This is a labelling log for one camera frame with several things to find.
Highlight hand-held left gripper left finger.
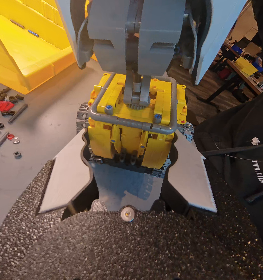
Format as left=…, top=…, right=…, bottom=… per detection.
left=38, top=128, right=94, bottom=215

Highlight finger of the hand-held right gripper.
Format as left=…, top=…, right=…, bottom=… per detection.
left=55, top=0, right=88, bottom=70
left=193, top=0, right=248, bottom=86

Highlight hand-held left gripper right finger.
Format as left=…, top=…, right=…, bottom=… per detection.
left=161, top=129, right=218, bottom=214

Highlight grey toy robot head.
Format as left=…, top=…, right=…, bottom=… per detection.
left=75, top=0, right=198, bottom=106

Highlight yellow tracked toy robot body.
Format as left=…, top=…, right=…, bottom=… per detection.
left=76, top=72, right=196, bottom=178

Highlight wooden side table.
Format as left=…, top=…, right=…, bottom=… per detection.
left=197, top=40, right=263, bottom=105

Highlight yellow plastic bin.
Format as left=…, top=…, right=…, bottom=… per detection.
left=0, top=0, right=98, bottom=95

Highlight scattered small building pieces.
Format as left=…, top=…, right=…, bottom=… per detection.
left=0, top=87, right=29, bottom=159

